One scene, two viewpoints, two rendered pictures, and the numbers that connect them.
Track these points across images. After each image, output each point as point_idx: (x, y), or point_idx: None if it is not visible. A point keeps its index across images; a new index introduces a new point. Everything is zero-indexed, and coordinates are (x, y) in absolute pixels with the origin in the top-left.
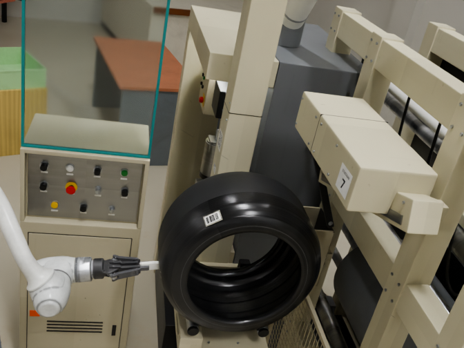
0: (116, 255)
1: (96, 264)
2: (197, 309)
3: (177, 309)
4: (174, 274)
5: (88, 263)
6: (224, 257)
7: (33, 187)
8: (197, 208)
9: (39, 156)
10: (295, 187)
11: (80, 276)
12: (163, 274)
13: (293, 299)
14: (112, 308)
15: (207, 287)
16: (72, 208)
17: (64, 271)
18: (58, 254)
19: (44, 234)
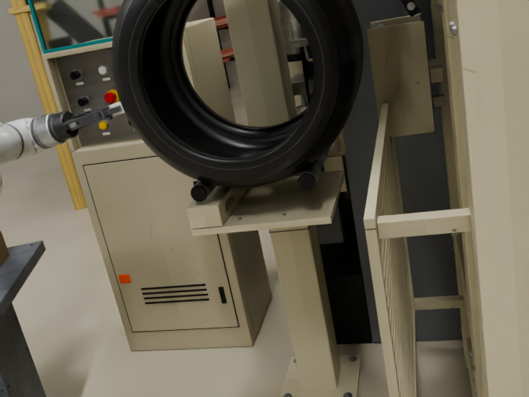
0: (91, 110)
1: (55, 115)
2: (177, 143)
3: (160, 156)
4: (123, 88)
5: (46, 116)
6: (279, 118)
7: (75, 107)
8: None
9: (68, 64)
10: (393, 10)
11: (38, 134)
12: (120, 98)
13: (316, 96)
14: (210, 261)
15: (246, 153)
16: (123, 127)
17: (12, 124)
18: (123, 190)
19: (99, 164)
